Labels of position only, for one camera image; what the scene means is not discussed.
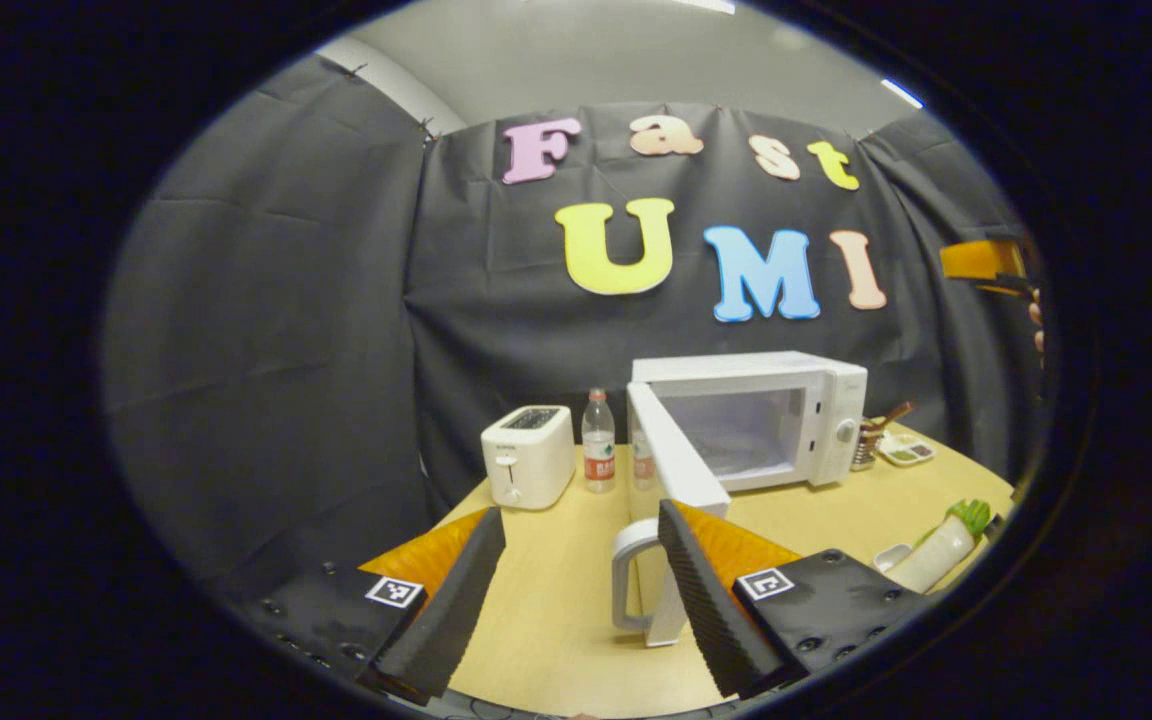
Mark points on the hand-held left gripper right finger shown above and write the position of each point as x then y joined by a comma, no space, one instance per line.
711,600

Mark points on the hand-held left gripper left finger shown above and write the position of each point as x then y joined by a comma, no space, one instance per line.
456,600

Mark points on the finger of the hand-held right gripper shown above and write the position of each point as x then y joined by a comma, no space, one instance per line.
981,260

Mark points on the white microwave oven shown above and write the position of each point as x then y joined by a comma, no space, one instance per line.
836,400

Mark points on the lettuce sandwich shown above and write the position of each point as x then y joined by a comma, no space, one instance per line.
936,555

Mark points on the clear plastic water bottle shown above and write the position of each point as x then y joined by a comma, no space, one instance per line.
643,465
598,450

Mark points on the white toaster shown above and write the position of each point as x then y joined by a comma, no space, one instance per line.
531,460

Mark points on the small ceiling light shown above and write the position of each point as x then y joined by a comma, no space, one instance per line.
901,92

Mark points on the white divided dish of beans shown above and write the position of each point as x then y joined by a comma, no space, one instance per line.
906,452

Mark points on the black backdrop cloth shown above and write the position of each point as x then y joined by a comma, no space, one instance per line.
286,350

